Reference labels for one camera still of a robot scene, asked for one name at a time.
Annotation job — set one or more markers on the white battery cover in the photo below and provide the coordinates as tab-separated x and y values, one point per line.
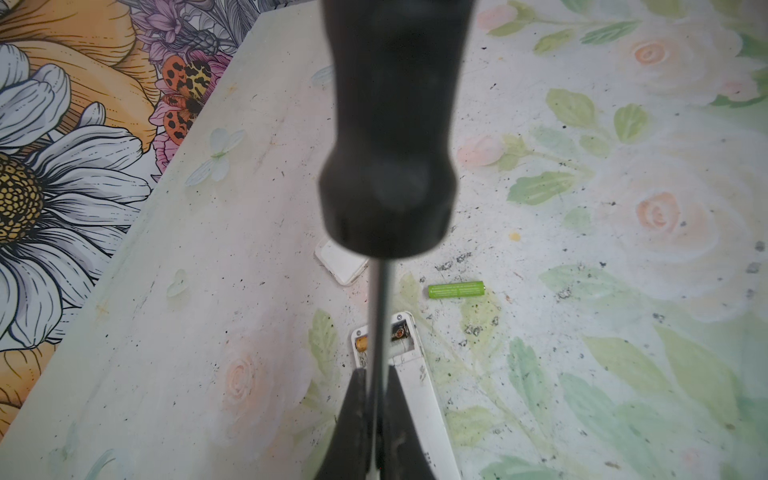
343	265

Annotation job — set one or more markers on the black yellow screwdriver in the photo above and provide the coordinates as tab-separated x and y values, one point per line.
388	187

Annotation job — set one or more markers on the green AAA battery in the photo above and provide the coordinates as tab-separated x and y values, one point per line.
456	290

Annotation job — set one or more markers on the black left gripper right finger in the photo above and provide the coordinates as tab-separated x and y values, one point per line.
401	454

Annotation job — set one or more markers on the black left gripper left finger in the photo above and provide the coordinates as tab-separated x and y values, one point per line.
347	457

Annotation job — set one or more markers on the white remote control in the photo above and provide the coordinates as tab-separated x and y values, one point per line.
394	341

